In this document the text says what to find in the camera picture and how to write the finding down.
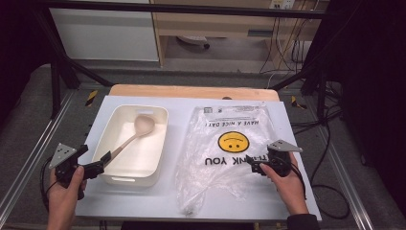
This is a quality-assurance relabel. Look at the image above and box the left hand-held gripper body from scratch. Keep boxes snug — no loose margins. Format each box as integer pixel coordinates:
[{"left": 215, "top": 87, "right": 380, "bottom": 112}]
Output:
[{"left": 48, "top": 142, "right": 89, "bottom": 190}]

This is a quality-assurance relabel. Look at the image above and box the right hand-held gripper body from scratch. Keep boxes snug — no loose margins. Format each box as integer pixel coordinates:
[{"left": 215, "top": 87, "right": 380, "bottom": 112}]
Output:
[{"left": 266, "top": 139, "right": 304, "bottom": 178}]

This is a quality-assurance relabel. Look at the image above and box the white plastic basin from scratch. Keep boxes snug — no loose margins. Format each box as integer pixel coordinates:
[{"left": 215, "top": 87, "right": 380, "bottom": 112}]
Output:
[{"left": 91, "top": 104, "right": 169, "bottom": 188}]

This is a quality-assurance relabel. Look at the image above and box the clear smiley plastic bag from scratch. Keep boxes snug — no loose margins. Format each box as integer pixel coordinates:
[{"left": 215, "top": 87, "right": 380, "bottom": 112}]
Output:
[{"left": 174, "top": 103, "right": 280, "bottom": 218}]

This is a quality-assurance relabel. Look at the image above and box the wooden spoon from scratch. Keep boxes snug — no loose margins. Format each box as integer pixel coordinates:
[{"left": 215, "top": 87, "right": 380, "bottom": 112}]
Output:
[{"left": 104, "top": 114, "right": 156, "bottom": 167}]

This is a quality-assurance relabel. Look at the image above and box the person's right hand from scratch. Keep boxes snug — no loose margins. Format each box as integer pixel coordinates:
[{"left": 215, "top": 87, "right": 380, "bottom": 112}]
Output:
[{"left": 259, "top": 152, "right": 309, "bottom": 216}]

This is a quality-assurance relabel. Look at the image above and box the person's left hand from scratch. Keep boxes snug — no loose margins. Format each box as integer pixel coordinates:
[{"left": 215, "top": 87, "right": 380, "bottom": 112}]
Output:
[{"left": 47, "top": 166, "right": 88, "bottom": 210}]

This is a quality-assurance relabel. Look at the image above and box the white board sheet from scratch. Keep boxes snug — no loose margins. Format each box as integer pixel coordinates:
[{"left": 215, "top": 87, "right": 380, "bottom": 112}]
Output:
[{"left": 75, "top": 95, "right": 323, "bottom": 222}]

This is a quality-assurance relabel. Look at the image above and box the wooden table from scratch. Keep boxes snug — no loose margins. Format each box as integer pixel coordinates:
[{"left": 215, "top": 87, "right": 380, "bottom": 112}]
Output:
[{"left": 108, "top": 83, "right": 281, "bottom": 103}]

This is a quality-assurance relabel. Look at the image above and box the white cabinet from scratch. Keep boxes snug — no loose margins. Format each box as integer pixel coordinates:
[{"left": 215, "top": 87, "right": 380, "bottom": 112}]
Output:
[{"left": 49, "top": 0, "right": 160, "bottom": 62}]

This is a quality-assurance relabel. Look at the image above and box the black curtain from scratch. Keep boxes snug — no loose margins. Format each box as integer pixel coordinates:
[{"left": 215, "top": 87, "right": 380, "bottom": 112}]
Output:
[
  {"left": 328, "top": 0, "right": 406, "bottom": 212},
  {"left": 0, "top": 0, "right": 54, "bottom": 116}
]

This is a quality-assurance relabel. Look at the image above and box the office chair base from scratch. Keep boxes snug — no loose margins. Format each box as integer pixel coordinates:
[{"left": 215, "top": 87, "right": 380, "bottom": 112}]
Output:
[{"left": 176, "top": 34, "right": 212, "bottom": 51}]

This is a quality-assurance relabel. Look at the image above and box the wooden desk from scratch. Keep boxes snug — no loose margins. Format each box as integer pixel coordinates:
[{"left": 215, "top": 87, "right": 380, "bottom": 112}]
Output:
[{"left": 149, "top": 0, "right": 329, "bottom": 67}]

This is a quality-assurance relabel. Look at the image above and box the white power strip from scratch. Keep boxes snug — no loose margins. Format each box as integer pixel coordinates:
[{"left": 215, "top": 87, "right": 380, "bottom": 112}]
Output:
[{"left": 269, "top": 0, "right": 296, "bottom": 10}]

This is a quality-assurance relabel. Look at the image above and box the left hand-held gripper cable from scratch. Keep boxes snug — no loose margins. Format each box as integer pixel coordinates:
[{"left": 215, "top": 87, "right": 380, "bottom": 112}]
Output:
[{"left": 39, "top": 156, "right": 61, "bottom": 213}]

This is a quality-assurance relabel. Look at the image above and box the hand-held gripper cable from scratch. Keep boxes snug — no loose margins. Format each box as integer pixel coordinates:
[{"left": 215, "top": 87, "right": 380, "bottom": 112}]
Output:
[
  {"left": 39, "top": 156, "right": 61, "bottom": 213},
  {"left": 288, "top": 161, "right": 308, "bottom": 201}
]

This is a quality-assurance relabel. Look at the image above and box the right hand-held gripper cable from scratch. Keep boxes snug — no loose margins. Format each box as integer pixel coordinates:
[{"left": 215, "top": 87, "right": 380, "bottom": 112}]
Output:
[{"left": 288, "top": 161, "right": 308, "bottom": 201}]

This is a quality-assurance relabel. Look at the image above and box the aluminium rail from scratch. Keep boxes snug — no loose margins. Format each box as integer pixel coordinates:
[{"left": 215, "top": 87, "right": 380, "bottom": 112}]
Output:
[
  {"left": 0, "top": 90, "right": 77, "bottom": 221},
  {"left": 319, "top": 126, "right": 375, "bottom": 230}
]

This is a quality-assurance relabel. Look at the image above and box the black floor cable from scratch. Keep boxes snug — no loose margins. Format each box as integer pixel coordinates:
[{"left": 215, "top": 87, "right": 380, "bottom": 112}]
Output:
[{"left": 291, "top": 108, "right": 351, "bottom": 220}]

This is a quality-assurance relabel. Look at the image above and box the bundle of hanging cables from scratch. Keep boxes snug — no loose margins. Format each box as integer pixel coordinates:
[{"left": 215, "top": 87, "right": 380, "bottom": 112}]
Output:
[{"left": 259, "top": 9, "right": 320, "bottom": 75}]

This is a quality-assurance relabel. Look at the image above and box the black metal frame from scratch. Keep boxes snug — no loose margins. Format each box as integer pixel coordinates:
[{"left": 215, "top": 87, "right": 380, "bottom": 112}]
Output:
[{"left": 33, "top": 0, "right": 339, "bottom": 120}]

